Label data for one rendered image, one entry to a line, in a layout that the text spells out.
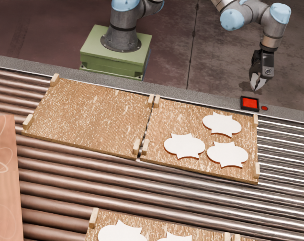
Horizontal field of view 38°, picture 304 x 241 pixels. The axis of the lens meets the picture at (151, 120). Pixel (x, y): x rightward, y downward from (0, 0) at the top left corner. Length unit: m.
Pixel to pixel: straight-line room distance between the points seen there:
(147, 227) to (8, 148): 0.48
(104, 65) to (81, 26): 2.16
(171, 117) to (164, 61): 2.07
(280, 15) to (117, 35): 0.71
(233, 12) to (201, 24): 2.83
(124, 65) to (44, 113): 0.46
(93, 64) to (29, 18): 2.27
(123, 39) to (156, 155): 0.64
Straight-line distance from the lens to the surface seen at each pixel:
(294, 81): 3.95
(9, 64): 1.96
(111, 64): 1.95
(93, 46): 2.00
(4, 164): 1.35
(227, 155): 1.59
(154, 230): 1.34
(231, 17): 1.60
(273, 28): 1.70
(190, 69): 3.72
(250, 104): 1.89
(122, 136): 1.58
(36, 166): 1.51
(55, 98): 1.74
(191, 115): 1.73
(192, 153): 1.56
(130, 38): 2.00
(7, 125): 1.47
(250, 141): 1.69
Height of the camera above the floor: 2.01
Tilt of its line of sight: 40 degrees down
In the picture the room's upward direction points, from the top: 10 degrees clockwise
